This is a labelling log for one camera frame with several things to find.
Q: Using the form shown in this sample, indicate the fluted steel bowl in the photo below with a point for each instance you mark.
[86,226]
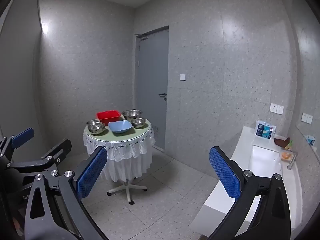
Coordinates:
[96,129]

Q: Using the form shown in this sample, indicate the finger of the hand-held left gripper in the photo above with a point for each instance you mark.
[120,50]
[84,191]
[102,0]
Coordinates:
[57,148]
[23,135]

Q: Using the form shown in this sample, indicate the blue white tissue pack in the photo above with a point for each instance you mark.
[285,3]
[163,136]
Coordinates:
[265,130]

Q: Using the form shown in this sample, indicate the metal faucet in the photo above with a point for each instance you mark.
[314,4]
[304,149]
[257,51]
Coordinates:
[291,161]

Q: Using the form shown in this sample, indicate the grey door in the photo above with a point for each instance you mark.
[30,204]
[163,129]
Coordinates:
[152,80]

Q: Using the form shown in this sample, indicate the white wall socket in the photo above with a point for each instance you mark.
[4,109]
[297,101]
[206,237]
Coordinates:
[280,109]
[273,108]

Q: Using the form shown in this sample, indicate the small steel bowl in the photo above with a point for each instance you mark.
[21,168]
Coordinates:
[138,123]
[93,122]

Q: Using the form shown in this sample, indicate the blue square bowl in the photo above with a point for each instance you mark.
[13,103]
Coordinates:
[119,127]

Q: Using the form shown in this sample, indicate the red plastic basin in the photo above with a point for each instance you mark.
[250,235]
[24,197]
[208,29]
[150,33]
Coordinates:
[107,117]

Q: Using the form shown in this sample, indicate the door closer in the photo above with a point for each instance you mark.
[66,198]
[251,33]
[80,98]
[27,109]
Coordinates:
[143,37]

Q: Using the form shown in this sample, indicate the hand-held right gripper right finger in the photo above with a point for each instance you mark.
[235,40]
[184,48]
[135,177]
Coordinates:
[225,172]

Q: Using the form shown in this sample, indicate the orange soap dish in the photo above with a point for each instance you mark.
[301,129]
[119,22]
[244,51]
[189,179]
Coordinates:
[285,156]

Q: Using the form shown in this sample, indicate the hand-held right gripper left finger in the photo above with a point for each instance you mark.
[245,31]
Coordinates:
[91,172]

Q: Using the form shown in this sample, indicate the large steel bowl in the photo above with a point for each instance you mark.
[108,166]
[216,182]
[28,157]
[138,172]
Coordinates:
[132,115]

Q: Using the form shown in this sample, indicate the white light switch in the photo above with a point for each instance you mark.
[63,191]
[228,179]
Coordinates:
[182,77]

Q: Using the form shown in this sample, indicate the small green object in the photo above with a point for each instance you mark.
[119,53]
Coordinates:
[290,144]

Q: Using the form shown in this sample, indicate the round table, white tablecloth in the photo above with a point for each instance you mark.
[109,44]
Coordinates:
[120,141]

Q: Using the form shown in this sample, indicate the brown dish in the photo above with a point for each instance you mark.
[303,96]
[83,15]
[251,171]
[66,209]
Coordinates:
[281,142]

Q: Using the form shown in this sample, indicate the white sink counter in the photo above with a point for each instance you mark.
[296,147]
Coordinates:
[243,140]

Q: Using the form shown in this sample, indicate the wall mirror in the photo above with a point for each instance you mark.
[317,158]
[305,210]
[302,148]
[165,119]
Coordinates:
[307,80]

